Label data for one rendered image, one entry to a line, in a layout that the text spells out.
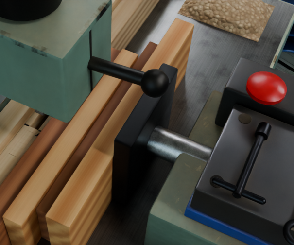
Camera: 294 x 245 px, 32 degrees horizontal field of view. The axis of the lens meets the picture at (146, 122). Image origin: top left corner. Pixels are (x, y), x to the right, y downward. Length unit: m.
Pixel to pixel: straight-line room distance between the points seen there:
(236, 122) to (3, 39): 0.18
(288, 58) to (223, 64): 0.56
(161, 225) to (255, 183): 0.08
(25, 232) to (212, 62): 0.28
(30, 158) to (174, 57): 0.16
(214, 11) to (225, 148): 0.27
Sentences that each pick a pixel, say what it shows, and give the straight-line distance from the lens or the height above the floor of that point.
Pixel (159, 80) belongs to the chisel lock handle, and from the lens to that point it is 0.35.
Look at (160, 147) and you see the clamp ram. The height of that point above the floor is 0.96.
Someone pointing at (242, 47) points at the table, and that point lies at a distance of 0.60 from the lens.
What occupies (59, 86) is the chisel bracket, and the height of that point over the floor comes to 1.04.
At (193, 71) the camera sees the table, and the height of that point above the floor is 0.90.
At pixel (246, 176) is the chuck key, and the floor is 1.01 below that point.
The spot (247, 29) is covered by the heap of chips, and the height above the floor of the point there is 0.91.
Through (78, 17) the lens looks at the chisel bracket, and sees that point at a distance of 0.36.
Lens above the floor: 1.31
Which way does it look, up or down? 53 degrees down
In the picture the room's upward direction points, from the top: 7 degrees clockwise
